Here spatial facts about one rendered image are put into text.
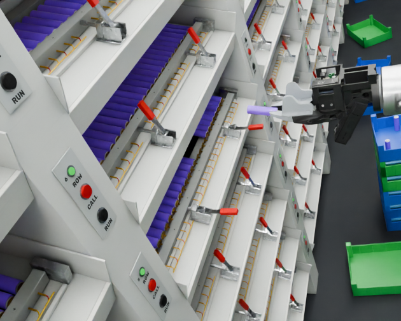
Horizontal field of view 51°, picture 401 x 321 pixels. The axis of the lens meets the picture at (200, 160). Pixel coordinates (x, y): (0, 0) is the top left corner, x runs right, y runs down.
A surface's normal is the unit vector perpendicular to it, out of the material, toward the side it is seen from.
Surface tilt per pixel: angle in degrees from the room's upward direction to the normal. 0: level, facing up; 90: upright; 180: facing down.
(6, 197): 110
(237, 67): 90
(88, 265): 90
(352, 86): 90
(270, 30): 20
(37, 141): 90
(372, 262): 0
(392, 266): 0
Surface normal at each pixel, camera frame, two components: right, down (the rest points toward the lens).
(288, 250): 0.00, -0.71
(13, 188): 0.96, 0.20
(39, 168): 0.90, -0.06
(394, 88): -0.43, 0.12
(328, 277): -0.33, -0.74
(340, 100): -0.29, 0.67
